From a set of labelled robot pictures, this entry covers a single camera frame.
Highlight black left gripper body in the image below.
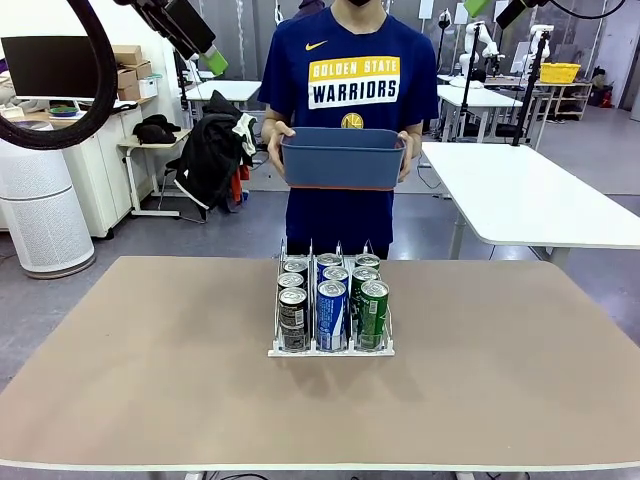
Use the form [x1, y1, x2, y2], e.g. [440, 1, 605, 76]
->
[148, 0, 218, 61]

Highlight blue bin with orange handles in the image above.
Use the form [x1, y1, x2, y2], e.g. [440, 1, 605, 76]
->
[279, 126, 407, 192]

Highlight person's right forearm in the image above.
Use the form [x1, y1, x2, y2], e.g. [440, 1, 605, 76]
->
[263, 112, 291, 140]

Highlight person's right hand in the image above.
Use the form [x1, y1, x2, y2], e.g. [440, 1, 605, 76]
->
[267, 122, 297, 178]

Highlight person's left hand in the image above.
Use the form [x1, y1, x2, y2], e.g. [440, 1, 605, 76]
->
[397, 130, 421, 183]

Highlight large cardboard box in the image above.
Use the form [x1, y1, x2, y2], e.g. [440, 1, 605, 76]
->
[110, 44, 144, 66]

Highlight black stand pole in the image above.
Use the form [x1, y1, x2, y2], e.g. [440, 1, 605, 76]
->
[457, 22, 484, 144]

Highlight yellow plastic crate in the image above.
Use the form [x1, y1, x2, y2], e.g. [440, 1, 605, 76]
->
[539, 61, 583, 84]

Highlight white cloth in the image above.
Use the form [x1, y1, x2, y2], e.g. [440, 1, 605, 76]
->
[230, 112, 259, 156]

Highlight white long background table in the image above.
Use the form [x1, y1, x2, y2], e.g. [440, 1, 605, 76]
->
[437, 83, 524, 144]

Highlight black tripod pole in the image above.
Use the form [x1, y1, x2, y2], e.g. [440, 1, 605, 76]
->
[509, 29, 549, 147]

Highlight black jacket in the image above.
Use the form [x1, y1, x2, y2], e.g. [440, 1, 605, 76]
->
[174, 88, 259, 214]

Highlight black clothing pile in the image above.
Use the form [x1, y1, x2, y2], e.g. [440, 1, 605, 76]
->
[132, 113, 182, 145]

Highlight black keyboard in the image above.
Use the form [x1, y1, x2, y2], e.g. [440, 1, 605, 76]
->
[74, 98, 139, 112]

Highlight wooden shelf table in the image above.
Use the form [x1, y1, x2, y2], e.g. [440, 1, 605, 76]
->
[534, 79, 594, 121]

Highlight black chair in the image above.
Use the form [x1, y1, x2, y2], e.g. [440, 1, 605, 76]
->
[158, 158, 209, 224]

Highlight red orange garment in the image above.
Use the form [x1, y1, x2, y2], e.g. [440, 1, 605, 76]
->
[229, 162, 251, 204]

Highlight tan side table white legs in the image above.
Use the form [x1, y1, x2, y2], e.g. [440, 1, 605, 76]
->
[117, 128, 194, 219]

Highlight black computer monitor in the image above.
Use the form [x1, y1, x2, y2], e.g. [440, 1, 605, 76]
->
[0, 35, 114, 101]

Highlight white cabinet desk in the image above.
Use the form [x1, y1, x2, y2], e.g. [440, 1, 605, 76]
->
[49, 97, 151, 239]

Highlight white rounded table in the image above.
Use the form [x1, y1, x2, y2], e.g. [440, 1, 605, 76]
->
[419, 141, 640, 269]

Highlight person in blue Warriors shirt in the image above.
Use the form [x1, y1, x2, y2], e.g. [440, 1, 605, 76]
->
[257, 0, 441, 261]

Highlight white cylindrical air purifier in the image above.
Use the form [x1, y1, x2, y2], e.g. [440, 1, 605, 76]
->
[0, 119, 96, 280]

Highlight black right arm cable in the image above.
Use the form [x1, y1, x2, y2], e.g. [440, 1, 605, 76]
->
[549, 0, 629, 20]

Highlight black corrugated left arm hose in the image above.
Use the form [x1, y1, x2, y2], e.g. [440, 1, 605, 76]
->
[0, 0, 120, 151]

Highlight white wire can dispenser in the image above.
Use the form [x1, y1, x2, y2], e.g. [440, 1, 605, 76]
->
[267, 237, 396, 359]

